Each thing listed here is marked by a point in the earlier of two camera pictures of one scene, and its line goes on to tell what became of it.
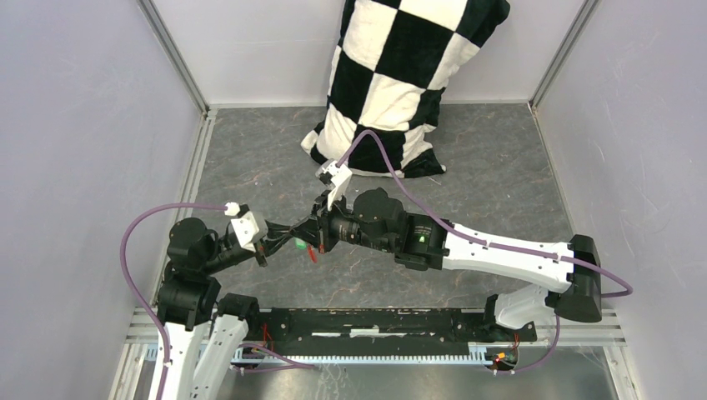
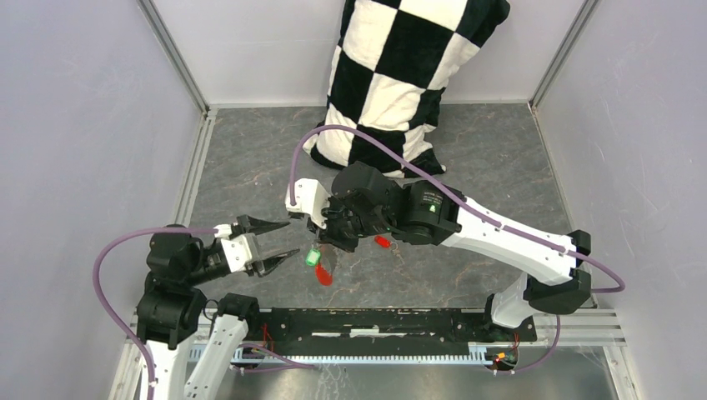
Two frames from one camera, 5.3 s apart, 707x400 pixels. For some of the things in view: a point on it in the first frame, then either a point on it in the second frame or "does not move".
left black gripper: x=273 y=241 → x=263 y=266
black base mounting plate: x=380 y=331 does not move
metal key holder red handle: x=312 y=253 → x=323 y=275
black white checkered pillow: x=391 y=61 does not move
